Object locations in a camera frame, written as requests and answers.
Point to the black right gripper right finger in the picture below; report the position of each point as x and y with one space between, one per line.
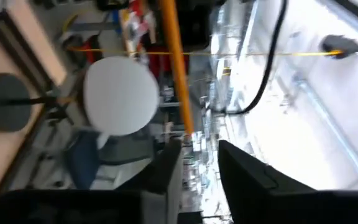
253 193

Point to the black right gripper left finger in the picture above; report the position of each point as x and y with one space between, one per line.
163 174

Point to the yellow pencil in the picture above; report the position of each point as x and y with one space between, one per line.
176 62

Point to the blue office chair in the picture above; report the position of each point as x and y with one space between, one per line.
82 158

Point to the white globe lamp black base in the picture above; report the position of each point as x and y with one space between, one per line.
120 96

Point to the black table frame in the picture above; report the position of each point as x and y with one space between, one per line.
17 51

